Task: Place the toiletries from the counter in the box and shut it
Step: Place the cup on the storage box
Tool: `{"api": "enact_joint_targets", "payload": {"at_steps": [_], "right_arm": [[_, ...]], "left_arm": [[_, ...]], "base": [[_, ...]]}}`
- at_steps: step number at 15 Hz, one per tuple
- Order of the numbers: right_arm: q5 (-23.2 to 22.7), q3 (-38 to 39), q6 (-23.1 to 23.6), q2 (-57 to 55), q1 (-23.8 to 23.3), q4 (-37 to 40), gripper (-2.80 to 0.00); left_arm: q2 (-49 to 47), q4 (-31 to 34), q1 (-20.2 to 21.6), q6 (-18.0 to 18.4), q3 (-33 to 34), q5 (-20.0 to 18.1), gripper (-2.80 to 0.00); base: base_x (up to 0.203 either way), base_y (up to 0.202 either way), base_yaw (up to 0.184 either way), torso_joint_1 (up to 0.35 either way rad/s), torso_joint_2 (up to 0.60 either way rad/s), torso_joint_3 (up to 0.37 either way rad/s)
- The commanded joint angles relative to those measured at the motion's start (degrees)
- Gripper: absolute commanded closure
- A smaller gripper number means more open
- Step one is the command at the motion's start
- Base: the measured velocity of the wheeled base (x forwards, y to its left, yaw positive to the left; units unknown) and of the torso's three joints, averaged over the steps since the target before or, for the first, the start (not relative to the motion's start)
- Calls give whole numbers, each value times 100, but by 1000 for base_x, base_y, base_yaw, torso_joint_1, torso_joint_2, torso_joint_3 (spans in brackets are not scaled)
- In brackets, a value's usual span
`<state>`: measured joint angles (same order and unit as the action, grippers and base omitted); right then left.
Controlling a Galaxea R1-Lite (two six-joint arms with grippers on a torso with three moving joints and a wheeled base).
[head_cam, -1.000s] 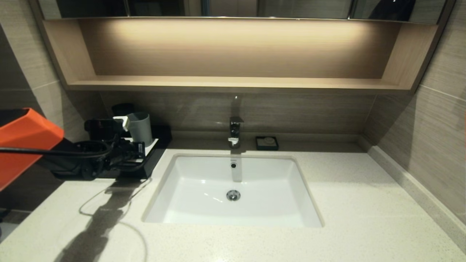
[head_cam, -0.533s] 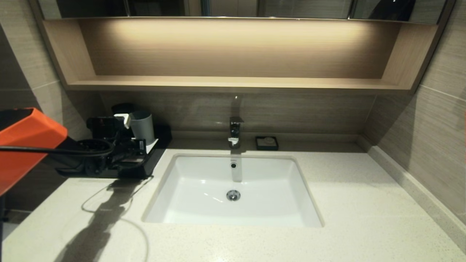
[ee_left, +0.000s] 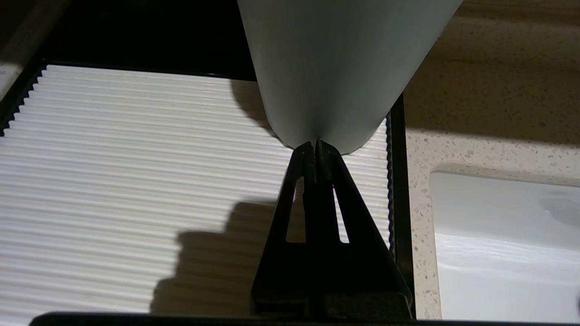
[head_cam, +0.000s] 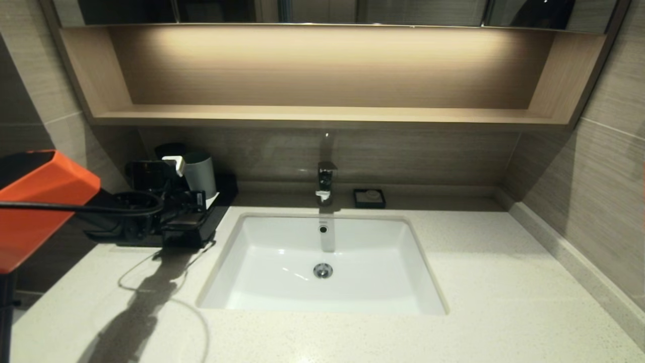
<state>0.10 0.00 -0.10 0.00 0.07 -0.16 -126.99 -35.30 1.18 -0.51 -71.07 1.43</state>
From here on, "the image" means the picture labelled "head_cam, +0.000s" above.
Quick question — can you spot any grey cup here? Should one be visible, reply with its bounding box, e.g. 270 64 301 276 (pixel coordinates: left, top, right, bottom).
182 152 218 199

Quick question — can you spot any black amenity tray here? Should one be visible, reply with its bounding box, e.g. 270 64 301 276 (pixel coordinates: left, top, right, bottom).
113 227 205 249

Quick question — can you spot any black box body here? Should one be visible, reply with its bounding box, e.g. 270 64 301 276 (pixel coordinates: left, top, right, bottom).
113 174 240 249

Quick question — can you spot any black cylindrical container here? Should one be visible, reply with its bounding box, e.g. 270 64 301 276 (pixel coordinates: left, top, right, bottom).
155 143 188 159

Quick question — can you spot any chrome faucet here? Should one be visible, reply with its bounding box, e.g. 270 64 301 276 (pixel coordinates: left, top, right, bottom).
316 161 339 206

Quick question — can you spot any white ceramic sink basin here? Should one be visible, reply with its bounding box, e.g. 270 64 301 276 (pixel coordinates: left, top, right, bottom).
197 213 449 317

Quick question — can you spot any black soap dish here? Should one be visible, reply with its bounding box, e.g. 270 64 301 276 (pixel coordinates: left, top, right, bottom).
354 189 387 209

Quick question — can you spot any mirror cabinet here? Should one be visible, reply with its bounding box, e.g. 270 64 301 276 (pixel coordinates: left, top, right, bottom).
50 0 623 34

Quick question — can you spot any stone backsplash ledge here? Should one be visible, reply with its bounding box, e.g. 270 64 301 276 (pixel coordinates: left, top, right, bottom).
496 187 645 348

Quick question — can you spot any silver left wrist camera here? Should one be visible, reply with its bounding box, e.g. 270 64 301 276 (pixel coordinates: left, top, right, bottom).
162 155 185 177

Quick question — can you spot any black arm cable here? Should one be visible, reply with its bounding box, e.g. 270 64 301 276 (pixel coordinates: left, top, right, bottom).
0 189 166 217

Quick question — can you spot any wooden wall shelf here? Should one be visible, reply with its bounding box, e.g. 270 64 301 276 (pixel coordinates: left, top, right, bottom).
43 24 630 133

